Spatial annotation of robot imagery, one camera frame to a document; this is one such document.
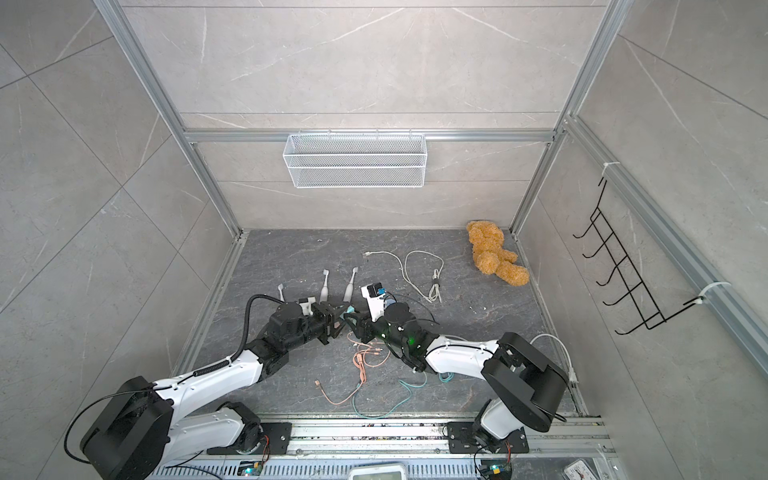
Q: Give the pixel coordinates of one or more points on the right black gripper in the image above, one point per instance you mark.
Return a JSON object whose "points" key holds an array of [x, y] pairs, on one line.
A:
{"points": [[363, 331]]}

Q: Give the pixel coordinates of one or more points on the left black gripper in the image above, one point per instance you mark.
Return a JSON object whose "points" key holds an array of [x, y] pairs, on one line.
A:
{"points": [[327, 316]]}

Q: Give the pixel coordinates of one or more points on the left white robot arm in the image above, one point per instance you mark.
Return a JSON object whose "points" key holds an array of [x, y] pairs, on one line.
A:
{"points": [[147, 424]]}

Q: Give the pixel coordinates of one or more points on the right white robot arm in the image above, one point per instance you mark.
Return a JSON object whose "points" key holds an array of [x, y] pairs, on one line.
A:
{"points": [[528, 385]]}

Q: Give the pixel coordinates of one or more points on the middle white electric toothbrush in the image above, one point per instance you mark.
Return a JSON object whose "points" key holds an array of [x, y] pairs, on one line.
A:
{"points": [[324, 294]]}

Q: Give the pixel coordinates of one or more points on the right white electric toothbrush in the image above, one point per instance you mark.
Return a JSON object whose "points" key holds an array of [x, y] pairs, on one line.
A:
{"points": [[349, 290]]}

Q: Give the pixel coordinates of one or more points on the brown teddy bear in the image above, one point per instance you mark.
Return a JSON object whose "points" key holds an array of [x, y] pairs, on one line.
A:
{"points": [[489, 255]]}

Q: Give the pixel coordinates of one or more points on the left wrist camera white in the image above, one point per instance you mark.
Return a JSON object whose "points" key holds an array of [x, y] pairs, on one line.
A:
{"points": [[306, 305]]}

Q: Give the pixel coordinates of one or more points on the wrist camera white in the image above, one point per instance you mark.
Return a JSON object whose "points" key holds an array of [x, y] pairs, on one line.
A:
{"points": [[374, 294], [306, 305]]}

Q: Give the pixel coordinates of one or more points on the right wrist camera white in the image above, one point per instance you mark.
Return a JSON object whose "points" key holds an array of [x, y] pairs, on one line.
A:
{"points": [[374, 294]]}

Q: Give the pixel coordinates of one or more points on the white wire mesh basket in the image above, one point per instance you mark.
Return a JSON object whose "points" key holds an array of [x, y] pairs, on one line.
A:
{"points": [[356, 160]]}

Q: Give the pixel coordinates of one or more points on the black wire hook rack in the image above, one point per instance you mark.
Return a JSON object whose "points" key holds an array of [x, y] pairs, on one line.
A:
{"points": [[623, 268]]}

